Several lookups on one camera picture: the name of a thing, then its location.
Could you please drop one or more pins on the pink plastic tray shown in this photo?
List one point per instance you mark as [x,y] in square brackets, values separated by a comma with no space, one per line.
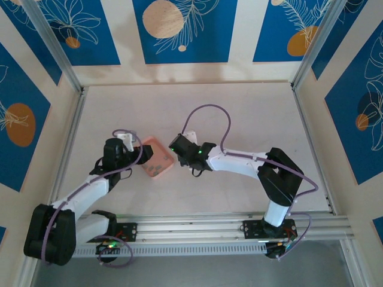
[160,152]

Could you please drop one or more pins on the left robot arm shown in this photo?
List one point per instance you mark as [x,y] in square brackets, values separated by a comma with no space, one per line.
[83,194]

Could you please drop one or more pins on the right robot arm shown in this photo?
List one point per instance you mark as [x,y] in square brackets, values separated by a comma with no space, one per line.
[239,163]

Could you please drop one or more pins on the black left controller board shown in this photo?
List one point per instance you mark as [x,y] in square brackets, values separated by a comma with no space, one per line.
[109,248]

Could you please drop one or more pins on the black controller board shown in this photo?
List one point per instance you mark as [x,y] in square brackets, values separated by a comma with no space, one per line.
[275,252]
[109,248]

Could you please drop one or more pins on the black right controller board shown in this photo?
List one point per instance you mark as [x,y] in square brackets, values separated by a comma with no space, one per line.
[275,252]

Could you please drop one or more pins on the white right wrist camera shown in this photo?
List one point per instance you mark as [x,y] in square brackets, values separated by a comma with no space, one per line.
[190,137]

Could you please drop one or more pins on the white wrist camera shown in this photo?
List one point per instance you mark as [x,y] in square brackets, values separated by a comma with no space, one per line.
[127,140]
[190,137]

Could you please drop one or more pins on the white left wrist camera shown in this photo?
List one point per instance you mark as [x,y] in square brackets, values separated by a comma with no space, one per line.
[127,140]

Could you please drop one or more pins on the aluminium side rail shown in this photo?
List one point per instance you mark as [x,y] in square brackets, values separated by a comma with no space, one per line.
[305,125]
[76,119]

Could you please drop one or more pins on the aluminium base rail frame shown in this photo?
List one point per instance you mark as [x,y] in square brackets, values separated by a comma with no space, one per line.
[191,227]

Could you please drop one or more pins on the aluminium corner post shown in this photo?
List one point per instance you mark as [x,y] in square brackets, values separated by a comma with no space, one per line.
[317,39]
[51,39]

